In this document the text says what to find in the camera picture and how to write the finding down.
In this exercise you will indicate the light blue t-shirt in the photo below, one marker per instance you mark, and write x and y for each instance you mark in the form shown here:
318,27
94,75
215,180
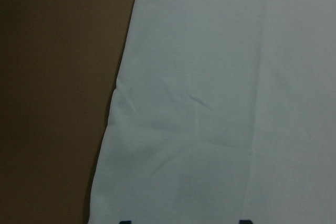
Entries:
224,110

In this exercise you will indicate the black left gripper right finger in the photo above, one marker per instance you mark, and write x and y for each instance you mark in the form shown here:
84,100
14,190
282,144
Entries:
246,221

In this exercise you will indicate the brown paper table cover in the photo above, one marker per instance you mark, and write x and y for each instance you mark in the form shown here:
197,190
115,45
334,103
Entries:
59,61

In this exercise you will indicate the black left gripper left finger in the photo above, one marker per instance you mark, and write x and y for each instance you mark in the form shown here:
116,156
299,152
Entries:
125,222

